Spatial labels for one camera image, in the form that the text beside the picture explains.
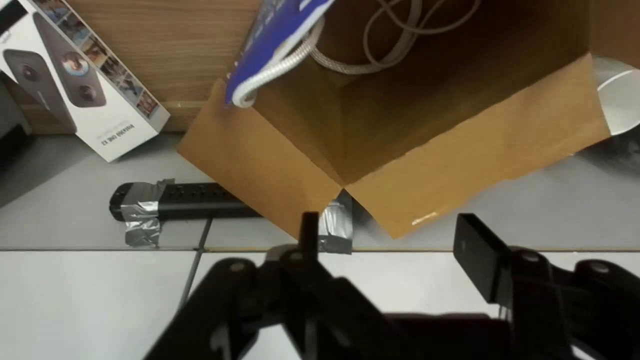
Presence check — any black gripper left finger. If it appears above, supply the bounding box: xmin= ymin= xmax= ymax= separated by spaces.
xmin=143 ymin=209 xmax=429 ymax=360

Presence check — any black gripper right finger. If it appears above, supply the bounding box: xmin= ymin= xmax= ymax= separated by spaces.
xmin=453 ymin=211 xmax=640 ymax=360

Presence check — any thick white rope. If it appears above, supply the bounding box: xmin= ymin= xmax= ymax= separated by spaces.
xmin=230 ymin=15 xmax=377 ymax=110

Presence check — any thin white rope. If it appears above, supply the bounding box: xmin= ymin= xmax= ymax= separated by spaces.
xmin=362 ymin=0 xmax=484 ymax=68

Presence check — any blue printed cardboard box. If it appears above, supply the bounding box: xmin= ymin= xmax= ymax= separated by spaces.
xmin=176 ymin=0 xmax=640 ymax=240

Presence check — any white product box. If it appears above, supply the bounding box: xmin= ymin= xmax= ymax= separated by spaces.
xmin=0 ymin=0 xmax=173 ymax=164

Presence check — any black cylindrical tube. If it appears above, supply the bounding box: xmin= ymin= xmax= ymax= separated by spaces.
xmin=109 ymin=179 xmax=262 ymax=223

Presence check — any silver tape piece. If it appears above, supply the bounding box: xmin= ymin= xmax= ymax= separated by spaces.
xmin=118 ymin=177 xmax=176 ymax=249

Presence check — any white plastic cup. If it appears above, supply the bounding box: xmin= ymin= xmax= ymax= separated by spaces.
xmin=590 ymin=55 xmax=640 ymax=137

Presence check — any grey duct tape piece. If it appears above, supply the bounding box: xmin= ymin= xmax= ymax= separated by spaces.
xmin=319 ymin=191 xmax=357 ymax=255

